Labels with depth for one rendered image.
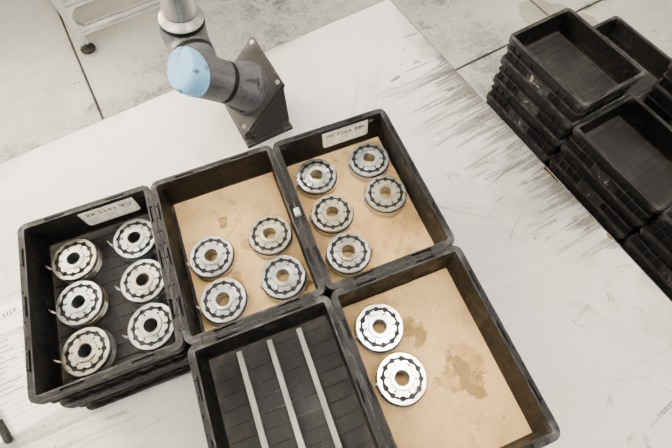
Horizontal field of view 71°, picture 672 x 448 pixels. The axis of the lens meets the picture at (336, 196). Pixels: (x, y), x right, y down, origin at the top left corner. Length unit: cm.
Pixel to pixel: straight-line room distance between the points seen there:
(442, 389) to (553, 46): 149
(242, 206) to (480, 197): 66
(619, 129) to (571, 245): 82
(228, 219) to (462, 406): 67
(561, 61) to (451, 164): 83
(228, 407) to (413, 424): 38
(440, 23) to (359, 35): 119
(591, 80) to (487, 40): 89
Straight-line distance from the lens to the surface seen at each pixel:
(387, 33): 173
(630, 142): 210
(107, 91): 278
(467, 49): 274
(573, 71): 207
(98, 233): 129
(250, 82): 133
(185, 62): 126
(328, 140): 120
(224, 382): 108
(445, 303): 110
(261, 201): 119
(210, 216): 121
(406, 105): 152
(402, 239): 114
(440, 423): 106
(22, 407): 140
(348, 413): 104
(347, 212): 113
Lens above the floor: 187
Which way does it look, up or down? 62 degrees down
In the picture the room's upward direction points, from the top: 3 degrees counter-clockwise
